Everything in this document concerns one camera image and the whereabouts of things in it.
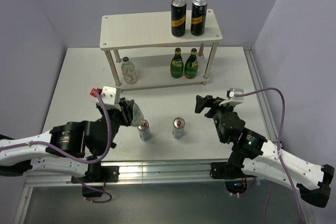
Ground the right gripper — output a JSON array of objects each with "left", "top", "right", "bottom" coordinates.
[{"left": 194, "top": 94, "right": 234, "bottom": 142}]

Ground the clear bottle green cap front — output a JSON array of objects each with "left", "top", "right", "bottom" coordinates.
[{"left": 130, "top": 103, "right": 144, "bottom": 127}]

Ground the clear bottle green cap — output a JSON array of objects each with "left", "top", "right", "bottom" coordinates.
[
  {"left": 130, "top": 103, "right": 144, "bottom": 127},
  {"left": 121, "top": 57, "right": 137, "bottom": 84}
]

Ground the silver can red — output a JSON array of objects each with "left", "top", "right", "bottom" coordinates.
[
  {"left": 172, "top": 117, "right": 185, "bottom": 139},
  {"left": 137, "top": 120, "right": 151, "bottom": 141}
]

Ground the green glass bottle back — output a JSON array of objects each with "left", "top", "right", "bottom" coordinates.
[{"left": 184, "top": 48, "right": 198, "bottom": 79}]

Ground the green glass bottle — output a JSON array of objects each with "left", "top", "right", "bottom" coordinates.
[
  {"left": 184, "top": 48, "right": 198, "bottom": 79},
  {"left": 170, "top": 48, "right": 184, "bottom": 79}
]

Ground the green glass bottle front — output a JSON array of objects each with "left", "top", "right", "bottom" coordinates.
[{"left": 170, "top": 48, "right": 184, "bottom": 79}]

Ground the clear bottle green cap back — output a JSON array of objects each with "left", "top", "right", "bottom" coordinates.
[{"left": 121, "top": 57, "right": 137, "bottom": 84}]

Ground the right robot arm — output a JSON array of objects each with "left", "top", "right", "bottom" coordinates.
[{"left": 195, "top": 95, "right": 334, "bottom": 208}]

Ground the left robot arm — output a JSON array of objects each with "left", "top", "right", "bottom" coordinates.
[{"left": 1, "top": 98, "right": 144, "bottom": 182}]

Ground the white two-tier shelf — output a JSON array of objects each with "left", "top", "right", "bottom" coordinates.
[{"left": 100, "top": 9, "right": 223, "bottom": 91}]

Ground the black can right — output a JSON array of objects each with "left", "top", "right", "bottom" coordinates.
[{"left": 191, "top": 0, "right": 208, "bottom": 36}]

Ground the black can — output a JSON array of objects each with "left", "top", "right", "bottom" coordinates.
[
  {"left": 191, "top": 0, "right": 208, "bottom": 36},
  {"left": 171, "top": 0, "right": 187, "bottom": 37}
]

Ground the black can left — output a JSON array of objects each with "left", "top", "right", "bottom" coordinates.
[{"left": 171, "top": 0, "right": 187, "bottom": 37}]

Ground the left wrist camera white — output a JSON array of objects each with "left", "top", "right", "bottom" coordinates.
[{"left": 90, "top": 86, "right": 121, "bottom": 111}]

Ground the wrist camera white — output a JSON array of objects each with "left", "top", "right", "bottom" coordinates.
[
  {"left": 90, "top": 86, "right": 121, "bottom": 111},
  {"left": 219, "top": 88, "right": 244, "bottom": 106}
]

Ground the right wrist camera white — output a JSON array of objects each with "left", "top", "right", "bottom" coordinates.
[{"left": 219, "top": 88, "right": 244, "bottom": 106}]

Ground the aluminium side rail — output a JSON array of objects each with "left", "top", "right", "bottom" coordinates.
[{"left": 243, "top": 46, "right": 316, "bottom": 224}]

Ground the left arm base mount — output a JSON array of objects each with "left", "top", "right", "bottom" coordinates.
[{"left": 71, "top": 166, "right": 119, "bottom": 204}]

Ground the aluminium front rail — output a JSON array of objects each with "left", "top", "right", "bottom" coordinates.
[{"left": 24, "top": 158, "right": 227, "bottom": 188}]

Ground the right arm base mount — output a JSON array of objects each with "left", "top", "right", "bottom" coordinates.
[{"left": 209, "top": 153, "right": 258, "bottom": 199}]

